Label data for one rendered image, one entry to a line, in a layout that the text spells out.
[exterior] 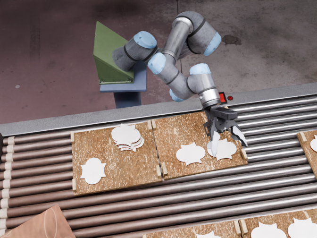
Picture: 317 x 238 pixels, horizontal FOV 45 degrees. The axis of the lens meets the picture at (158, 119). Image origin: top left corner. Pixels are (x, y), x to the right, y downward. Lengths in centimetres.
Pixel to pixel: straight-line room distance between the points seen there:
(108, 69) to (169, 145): 59
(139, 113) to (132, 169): 36
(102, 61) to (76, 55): 167
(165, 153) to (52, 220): 61
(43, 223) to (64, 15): 296
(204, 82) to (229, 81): 203
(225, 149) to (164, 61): 62
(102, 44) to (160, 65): 80
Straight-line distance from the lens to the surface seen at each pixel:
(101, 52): 215
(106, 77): 222
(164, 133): 192
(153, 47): 210
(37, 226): 167
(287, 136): 203
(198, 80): 144
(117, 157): 186
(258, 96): 215
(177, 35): 162
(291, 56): 381
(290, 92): 222
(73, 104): 336
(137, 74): 228
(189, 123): 196
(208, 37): 179
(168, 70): 146
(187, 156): 184
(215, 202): 176
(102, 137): 194
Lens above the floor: 251
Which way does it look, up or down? 53 degrees down
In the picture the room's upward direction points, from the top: 3 degrees counter-clockwise
